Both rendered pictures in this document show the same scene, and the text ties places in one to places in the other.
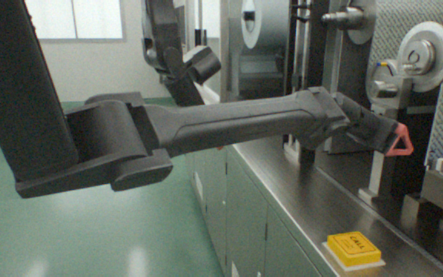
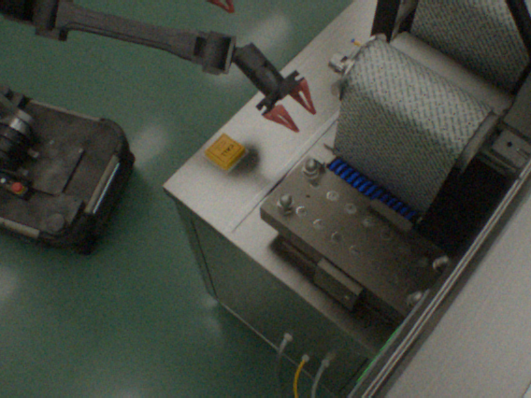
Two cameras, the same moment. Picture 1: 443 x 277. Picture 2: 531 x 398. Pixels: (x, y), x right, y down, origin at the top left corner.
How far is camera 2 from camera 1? 1.18 m
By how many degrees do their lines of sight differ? 58
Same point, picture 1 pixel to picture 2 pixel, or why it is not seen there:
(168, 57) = not seen: outside the picture
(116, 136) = (36, 15)
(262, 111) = (133, 34)
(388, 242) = (258, 171)
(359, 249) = (219, 153)
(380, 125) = (270, 92)
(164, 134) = (59, 23)
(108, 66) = not seen: outside the picture
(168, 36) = not seen: outside the picture
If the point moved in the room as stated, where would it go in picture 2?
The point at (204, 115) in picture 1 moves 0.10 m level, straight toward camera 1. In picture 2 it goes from (89, 21) to (48, 45)
